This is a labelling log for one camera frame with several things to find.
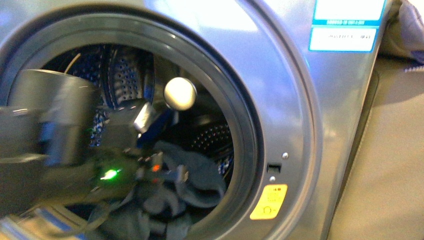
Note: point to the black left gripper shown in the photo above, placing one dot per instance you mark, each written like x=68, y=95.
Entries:
x=120, y=163

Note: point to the dark navy clothes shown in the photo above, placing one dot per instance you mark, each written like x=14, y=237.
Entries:
x=158, y=210

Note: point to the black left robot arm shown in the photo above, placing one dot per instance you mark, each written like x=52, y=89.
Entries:
x=60, y=146

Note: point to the grey front-load washing machine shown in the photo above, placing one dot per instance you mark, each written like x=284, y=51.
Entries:
x=293, y=112

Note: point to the orange warning sticker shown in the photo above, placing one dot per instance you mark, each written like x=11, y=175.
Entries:
x=270, y=202

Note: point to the white blue energy label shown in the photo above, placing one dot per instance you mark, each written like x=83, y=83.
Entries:
x=346, y=25

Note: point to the brown grey sofa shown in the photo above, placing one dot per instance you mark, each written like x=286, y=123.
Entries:
x=382, y=194

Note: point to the purple grey pillow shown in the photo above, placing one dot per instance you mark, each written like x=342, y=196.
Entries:
x=411, y=17

